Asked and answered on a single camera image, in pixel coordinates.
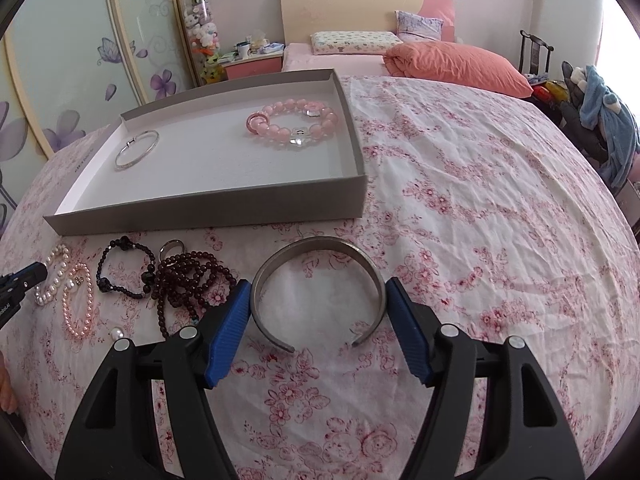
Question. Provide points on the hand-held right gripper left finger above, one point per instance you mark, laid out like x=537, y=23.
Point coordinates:
x=227, y=340

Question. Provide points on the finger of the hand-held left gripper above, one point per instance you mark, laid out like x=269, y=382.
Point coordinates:
x=27, y=275

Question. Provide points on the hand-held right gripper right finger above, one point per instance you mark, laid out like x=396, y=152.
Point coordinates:
x=407, y=330

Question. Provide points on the small pearl earring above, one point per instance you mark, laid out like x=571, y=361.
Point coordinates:
x=117, y=334

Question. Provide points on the wide silver cuff bangle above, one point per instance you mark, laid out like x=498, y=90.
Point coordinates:
x=320, y=243

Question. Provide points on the grey cardboard tray box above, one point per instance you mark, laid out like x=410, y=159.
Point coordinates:
x=200, y=215

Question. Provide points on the person's left hand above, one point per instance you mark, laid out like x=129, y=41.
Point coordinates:
x=6, y=385

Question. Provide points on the pink floral bedsheet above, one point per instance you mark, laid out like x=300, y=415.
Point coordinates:
x=475, y=210

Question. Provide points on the thin silver bangle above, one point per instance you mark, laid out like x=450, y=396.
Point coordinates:
x=131, y=143

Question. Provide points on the flower print sliding wardrobe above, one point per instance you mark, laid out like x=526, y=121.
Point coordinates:
x=75, y=60

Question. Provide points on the yellow green plush toy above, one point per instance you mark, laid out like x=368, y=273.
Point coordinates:
x=212, y=72

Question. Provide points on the folded orange duvet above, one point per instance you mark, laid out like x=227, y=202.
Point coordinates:
x=450, y=65

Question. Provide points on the pink and beige nightstand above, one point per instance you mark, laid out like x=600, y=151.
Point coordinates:
x=250, y=67

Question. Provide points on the grey chair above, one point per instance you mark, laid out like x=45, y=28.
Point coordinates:
x=572, y=110

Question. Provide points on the colourful toy pile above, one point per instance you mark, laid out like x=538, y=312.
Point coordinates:
x=547, y=92

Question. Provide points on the pink bed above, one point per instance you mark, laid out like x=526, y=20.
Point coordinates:
x=310, y=60

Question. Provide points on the printed cream pillow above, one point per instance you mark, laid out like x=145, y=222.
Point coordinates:
x=350, y=42

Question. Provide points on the blue plush robe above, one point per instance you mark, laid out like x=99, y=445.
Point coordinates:
x=615, y=120

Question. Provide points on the small purple pillow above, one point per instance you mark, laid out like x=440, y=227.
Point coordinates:
x=417, y=27

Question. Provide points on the clear tube of plush toys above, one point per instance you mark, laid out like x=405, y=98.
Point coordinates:
x=200, y=25

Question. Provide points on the dark wooden chair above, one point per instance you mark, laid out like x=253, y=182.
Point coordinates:
x=530, y=40

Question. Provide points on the beige and pink headboard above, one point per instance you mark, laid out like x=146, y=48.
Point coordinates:
x=350, y=5

